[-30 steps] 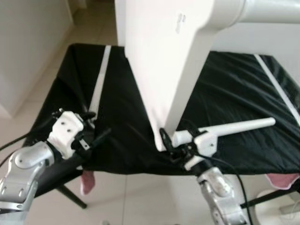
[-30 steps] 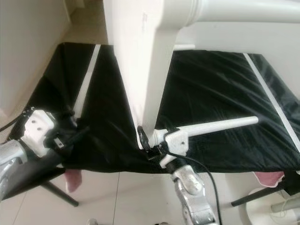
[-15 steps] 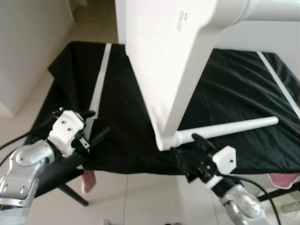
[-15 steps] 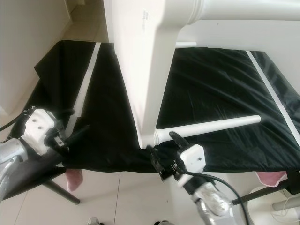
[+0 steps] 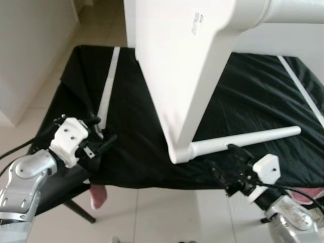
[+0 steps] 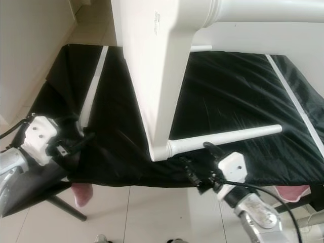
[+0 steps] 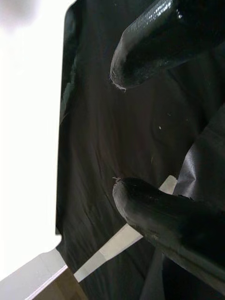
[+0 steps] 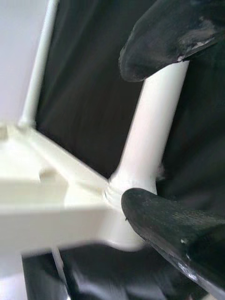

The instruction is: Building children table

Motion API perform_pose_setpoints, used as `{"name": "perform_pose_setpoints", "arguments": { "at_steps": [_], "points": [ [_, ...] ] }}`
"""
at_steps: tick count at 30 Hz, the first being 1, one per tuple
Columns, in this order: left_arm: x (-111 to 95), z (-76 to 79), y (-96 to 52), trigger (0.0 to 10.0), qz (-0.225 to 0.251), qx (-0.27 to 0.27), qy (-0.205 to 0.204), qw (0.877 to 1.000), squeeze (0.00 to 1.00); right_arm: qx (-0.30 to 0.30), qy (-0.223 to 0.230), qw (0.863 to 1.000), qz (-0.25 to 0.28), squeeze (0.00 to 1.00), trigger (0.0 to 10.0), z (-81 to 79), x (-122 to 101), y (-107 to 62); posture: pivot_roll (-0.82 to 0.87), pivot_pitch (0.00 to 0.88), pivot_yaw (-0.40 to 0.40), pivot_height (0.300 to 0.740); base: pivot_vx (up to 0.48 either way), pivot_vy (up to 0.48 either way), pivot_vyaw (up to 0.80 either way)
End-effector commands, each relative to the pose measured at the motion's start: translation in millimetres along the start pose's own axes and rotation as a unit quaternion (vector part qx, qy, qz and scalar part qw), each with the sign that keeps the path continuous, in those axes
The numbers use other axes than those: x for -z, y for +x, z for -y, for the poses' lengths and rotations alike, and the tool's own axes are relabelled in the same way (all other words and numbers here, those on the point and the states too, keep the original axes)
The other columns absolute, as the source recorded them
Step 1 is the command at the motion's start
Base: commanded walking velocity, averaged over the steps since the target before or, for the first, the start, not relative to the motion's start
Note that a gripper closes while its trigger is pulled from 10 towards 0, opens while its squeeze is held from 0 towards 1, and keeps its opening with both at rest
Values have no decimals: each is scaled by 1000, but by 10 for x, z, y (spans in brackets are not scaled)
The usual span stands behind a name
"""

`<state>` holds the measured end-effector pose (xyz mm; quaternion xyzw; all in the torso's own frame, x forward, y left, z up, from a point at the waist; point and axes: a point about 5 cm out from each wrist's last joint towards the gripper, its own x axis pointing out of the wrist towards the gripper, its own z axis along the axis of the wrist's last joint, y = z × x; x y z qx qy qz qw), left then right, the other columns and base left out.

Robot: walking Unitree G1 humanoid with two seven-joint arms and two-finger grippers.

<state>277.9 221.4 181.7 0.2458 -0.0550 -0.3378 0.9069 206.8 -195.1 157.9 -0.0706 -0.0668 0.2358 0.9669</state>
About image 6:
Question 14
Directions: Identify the pink cloth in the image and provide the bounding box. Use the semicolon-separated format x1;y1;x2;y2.
275;184;311;199
70;183;95;209

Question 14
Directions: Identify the black table cloth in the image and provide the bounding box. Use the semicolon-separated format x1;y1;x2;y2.
0;43;324;216

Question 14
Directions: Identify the white plastic children table top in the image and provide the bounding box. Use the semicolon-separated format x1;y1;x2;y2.
110;0;221;163

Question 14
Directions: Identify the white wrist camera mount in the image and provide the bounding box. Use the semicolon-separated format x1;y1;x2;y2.
216;151;249;201
24;115;60;167

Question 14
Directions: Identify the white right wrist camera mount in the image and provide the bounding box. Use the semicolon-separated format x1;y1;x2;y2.
216;151;249;201

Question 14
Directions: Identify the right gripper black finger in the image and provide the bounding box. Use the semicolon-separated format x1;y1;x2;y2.
202;141;226;159
180;156;200;185

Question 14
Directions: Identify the black metal table frame leg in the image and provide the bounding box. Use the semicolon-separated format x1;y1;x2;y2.
46;195;88;222

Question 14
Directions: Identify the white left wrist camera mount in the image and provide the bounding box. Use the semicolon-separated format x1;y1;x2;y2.
24;115;60;167

